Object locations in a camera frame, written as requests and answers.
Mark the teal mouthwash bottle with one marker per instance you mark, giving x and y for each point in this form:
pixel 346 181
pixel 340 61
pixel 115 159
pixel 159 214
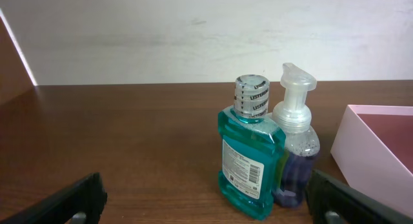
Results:
pixel 252 144

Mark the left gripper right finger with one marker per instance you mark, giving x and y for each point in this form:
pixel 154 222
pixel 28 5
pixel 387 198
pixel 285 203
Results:
pixel 331 201

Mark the clear foam soap bottle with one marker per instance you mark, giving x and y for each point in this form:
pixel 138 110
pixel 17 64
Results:
pixel 302 144

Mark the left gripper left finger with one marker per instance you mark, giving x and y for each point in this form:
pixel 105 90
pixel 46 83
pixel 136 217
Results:
pixel 86 196

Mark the white cardboard box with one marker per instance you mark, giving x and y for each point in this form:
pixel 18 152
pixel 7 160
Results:
pixel 373 149

